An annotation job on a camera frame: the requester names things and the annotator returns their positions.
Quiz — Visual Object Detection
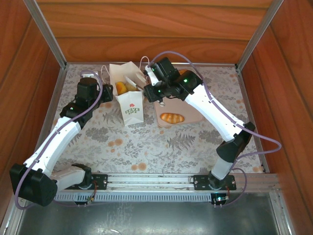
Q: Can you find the yellow-orange fake croissant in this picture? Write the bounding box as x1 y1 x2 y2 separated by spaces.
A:
115 81 128 95

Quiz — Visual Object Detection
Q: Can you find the white printed paper bag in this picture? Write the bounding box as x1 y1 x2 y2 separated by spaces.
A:
99 56 151 127

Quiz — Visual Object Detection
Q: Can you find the long striped fake bread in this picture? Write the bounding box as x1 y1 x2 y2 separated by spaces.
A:
160 112 185 124

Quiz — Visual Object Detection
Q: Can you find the beige plastic tray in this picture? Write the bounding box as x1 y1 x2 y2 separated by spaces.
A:
153 69 205 128

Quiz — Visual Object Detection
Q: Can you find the floral patterned tablecloth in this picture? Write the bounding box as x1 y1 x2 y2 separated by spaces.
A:
29 62 269 174

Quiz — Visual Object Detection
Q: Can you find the galvanized metal sheet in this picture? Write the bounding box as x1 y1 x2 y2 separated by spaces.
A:
7 193 294 235

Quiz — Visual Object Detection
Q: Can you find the small controller board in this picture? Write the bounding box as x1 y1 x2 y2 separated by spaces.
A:
211 192 230 209

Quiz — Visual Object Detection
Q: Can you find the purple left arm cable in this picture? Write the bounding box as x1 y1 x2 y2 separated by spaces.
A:
14 70 103 211

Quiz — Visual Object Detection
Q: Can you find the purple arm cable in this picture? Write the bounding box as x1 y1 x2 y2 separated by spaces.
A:
148 50 282 208
14 70 103 211

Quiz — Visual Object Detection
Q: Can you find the aluminium back rail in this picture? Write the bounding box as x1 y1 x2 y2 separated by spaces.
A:
65 61 238 67

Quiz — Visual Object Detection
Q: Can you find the aluminium side rail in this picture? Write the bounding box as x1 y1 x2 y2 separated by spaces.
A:
236 67 271 173

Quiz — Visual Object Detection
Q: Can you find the aluminium frame post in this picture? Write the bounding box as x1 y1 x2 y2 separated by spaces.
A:
234 0 286 71
23 0 68 71

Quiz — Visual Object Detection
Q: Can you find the aluminium front rail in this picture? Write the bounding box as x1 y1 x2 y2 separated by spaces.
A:
14 171 281 194

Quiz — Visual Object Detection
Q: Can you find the slotted cable duct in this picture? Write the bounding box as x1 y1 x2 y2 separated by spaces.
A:
53 192 213 203

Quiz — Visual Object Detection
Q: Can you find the small wired connector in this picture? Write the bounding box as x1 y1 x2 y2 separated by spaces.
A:
85 189 97 205

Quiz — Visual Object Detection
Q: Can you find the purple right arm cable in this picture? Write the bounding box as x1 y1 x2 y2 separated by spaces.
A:
148 50 282 208

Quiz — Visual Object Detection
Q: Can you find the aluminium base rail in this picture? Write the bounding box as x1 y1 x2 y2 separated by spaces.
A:
268 192 295 235
0 203 25 235

